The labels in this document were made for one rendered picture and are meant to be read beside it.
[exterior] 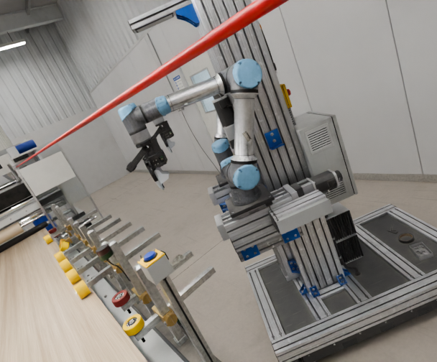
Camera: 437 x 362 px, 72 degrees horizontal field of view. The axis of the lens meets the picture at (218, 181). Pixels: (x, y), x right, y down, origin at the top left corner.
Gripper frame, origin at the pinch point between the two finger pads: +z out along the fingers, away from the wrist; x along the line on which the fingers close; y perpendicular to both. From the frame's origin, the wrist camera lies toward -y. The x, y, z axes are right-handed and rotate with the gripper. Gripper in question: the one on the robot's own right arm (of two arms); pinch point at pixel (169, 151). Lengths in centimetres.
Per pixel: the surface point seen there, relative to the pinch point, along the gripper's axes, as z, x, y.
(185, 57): -32, -186, 26
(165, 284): 19, -125, -5
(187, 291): 46, -92, -9
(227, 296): 132, 5, -11
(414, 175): 125, 50, 197
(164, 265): 13, -125, -2
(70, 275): 35, -48, -77
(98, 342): 42, -108, -46
